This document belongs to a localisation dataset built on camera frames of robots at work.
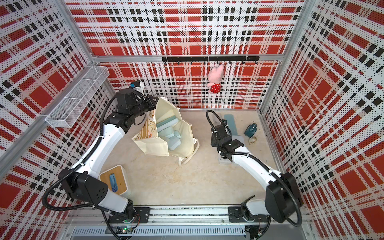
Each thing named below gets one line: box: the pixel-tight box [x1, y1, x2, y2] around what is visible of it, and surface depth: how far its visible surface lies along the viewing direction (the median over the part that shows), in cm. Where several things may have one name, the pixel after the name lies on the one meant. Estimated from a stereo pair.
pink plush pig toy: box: [207, 64, 225, 94], surface depth 95 cm
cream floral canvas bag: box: [132, 97, 200, 165], surface depth 89 cm
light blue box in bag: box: [156, 115, 180, 138], surface depth 97 cm
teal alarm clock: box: [244, 123, 258, 138], surface depth 102 cm
